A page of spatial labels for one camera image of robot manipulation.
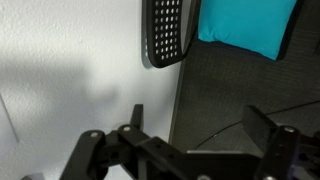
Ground thin black floor cable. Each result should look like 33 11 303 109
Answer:
194 99 320 151

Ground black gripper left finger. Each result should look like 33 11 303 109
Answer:
59 103 183 180

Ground black perforated metal chair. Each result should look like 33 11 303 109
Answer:
142 0 305 69

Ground teal cushion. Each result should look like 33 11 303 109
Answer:
197 0 298 61

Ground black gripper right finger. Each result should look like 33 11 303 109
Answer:
241 104 320 180

